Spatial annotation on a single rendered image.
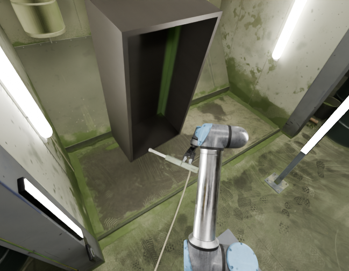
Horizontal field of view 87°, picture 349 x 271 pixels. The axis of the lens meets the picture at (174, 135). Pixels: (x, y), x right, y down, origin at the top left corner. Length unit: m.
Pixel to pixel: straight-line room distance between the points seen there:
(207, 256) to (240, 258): 0.15
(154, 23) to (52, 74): 1.72
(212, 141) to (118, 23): 0.64
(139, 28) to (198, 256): 1.02
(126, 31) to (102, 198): 1.66
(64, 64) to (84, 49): 0.28
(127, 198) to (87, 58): 1.63
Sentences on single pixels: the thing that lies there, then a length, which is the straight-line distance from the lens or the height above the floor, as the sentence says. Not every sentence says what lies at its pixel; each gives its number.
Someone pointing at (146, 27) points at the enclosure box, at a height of 1.63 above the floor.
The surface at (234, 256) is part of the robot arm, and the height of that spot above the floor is 0.91.
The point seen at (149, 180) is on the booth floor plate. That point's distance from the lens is 2.12.
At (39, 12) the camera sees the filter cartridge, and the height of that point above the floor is 1.44.
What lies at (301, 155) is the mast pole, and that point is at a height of 0.56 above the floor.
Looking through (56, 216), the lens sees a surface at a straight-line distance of 1.04.
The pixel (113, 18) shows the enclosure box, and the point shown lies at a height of 1.65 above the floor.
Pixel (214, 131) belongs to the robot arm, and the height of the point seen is 1.27.
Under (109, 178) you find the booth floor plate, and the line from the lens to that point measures 2.21.
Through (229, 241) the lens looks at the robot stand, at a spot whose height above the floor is 0.64.
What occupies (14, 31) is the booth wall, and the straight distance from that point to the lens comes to 2.48.
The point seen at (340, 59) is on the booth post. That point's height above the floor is 1.13.
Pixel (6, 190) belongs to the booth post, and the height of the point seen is 1.32.
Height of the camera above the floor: 1.89
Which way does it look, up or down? 47 degrees down
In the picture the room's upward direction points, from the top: 4 degrees clockwise
